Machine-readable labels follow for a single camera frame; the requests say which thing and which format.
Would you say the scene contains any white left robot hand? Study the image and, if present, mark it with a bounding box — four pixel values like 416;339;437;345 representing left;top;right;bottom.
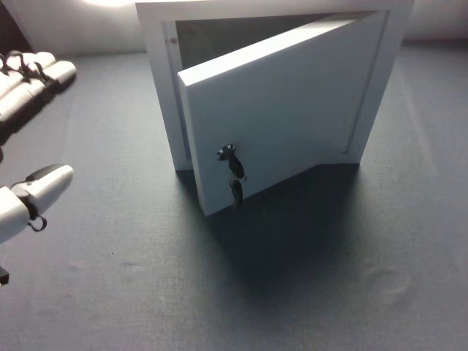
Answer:
0;50;78;288

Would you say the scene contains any white cabinet door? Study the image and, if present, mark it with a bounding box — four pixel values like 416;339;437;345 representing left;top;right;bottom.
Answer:
177;10;382;218

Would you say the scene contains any white cabinet frame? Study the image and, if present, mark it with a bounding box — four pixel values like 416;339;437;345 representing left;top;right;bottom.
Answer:
135;0;416;173

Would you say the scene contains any grey table cloth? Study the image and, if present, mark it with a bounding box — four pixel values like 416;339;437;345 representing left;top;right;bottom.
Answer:
0;39;468;351

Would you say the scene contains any black-headed key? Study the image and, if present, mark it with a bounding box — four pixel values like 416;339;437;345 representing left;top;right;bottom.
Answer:
226;150;246;183

